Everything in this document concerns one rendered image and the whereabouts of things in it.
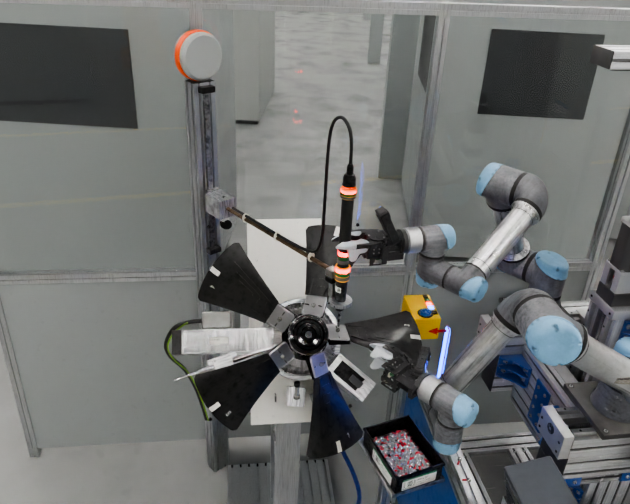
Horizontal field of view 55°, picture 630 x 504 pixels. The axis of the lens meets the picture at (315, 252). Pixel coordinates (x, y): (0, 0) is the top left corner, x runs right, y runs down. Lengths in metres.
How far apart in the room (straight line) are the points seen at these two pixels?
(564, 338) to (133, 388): 1.97
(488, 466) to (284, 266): 1.37
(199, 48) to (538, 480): 1.55
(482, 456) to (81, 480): 1.82
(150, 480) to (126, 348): 0.65
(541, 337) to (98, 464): 2.24
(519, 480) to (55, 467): 2.29
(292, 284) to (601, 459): 1.10
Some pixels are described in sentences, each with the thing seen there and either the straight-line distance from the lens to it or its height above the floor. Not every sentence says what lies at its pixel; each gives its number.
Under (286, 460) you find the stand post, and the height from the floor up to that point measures 0.56.
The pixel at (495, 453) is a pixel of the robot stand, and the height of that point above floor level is 0.21.
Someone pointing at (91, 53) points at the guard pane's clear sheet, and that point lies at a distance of 2.28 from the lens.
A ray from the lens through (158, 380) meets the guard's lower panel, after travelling 2.88.
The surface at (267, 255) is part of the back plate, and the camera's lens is 2.08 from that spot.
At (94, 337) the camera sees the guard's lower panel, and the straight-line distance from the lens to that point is 2.77.
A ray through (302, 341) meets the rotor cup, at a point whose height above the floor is 1.21.
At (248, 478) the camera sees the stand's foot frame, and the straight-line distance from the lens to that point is 2.92.
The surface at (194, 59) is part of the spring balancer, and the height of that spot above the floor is 1.88.
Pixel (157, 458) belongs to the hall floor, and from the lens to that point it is 3.14.
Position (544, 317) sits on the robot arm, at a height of 1.47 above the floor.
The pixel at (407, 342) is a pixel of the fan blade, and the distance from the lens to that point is 1.87.
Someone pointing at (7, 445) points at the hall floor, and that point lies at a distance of 3.40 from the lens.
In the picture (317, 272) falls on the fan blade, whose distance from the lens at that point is 1.87.
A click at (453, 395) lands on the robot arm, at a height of 1.21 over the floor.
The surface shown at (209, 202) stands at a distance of 2.16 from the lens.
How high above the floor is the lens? 2.28
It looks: 29 degrees down
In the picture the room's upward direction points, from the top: 3 degrees clockwise
